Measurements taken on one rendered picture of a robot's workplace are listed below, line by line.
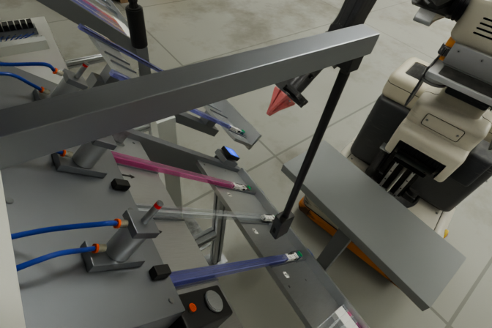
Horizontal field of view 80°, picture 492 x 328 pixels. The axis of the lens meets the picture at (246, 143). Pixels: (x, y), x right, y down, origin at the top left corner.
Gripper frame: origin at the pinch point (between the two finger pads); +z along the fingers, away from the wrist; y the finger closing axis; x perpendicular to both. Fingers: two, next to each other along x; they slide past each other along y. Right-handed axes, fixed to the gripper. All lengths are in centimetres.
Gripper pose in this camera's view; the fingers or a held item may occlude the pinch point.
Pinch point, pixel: (269, 112)
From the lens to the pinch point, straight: 83.0
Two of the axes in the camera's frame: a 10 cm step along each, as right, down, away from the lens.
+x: 5.1, 2.3, 8.3
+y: 5.6, 6.4, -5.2
